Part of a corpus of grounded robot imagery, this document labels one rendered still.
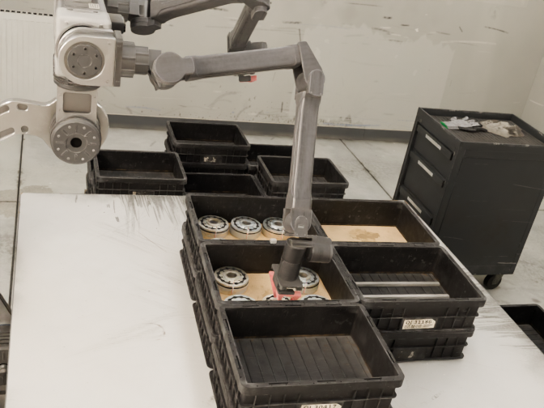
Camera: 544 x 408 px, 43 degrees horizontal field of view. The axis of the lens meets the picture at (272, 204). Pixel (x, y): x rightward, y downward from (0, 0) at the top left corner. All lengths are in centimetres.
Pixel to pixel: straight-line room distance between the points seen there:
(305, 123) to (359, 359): 63
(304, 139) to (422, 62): 389
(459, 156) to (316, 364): 183
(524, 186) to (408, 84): 217
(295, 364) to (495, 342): 80
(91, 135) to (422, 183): 210
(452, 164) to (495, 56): 265
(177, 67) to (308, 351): 80
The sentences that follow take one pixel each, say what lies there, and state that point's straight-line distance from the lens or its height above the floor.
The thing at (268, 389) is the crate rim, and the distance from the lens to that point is 156.
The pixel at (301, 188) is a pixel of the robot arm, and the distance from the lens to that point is 180.
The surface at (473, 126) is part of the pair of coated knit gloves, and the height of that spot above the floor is 88.
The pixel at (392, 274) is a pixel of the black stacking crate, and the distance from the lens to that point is 226.
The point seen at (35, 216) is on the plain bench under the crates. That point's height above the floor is 70.
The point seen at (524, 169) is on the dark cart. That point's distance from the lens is 367.
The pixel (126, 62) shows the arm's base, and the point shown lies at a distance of 172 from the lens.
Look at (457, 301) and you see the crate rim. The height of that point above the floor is 93.
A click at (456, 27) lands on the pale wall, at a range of 570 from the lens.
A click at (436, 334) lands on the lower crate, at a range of 208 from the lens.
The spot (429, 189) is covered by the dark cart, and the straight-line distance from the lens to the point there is 363.
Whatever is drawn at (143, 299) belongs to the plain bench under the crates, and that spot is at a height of 70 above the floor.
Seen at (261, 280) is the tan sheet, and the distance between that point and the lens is 206.
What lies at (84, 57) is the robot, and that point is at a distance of 171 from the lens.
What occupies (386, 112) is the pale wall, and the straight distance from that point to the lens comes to 567.
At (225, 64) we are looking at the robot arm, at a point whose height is 146.
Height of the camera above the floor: 197
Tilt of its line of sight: 27 degrees down
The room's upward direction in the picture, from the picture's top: 11 degrees clockwise
